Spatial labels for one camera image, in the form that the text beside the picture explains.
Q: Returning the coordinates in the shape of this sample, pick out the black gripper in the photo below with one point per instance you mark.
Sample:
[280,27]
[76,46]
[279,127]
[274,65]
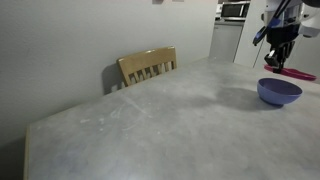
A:
[282,36]

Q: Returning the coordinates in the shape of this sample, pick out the pink round plate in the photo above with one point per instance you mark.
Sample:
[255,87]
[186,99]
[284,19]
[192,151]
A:
[295,73]

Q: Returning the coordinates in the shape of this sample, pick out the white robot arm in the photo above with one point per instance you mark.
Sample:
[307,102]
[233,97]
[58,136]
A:
[293,8]

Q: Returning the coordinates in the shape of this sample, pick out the blue plastic bowl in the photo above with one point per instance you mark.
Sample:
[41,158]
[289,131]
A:
[278,91]

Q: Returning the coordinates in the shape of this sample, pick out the grey cabinet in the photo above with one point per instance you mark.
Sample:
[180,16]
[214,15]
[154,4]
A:
[226,41]

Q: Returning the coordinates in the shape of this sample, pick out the silver microwave oven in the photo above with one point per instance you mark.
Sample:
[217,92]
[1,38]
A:
[235,10]

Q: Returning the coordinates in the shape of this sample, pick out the wooden slat-back chair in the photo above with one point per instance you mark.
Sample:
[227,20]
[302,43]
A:
[146,65]

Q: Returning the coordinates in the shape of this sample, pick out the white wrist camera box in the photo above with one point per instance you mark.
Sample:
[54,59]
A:
[310,28]

